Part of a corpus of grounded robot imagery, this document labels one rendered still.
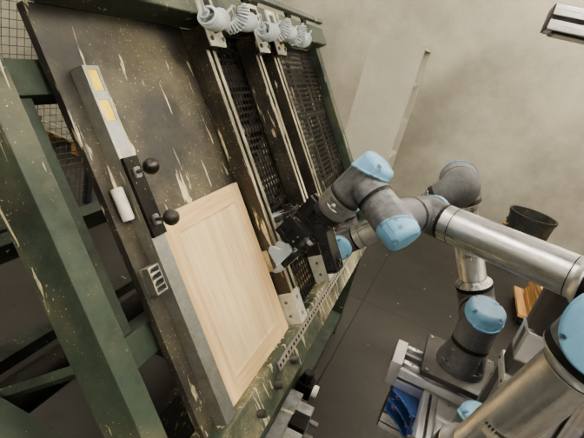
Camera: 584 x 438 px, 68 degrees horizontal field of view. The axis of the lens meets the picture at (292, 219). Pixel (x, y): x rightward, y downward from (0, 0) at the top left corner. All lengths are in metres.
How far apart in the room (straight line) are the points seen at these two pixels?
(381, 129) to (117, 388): 4.49
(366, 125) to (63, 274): 4.51
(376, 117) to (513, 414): 4.53
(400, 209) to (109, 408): 0.71
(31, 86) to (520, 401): 1.09
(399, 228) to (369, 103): 4.36
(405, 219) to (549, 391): 0.34
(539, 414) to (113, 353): 0.75
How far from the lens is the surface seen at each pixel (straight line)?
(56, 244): 0.92
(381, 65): 5.12
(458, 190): 1.30
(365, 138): 5.18
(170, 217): 0.99
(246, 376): 1.39
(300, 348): 1.65
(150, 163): 0.99
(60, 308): 0.98
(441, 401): 1.54
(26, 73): 1.13
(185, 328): 1.16
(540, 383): 0.76
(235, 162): 1.52
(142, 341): 1.15
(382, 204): 0.84
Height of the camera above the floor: 1.86
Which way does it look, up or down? 22 degrees down
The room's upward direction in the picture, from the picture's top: 15 degrees clockwise
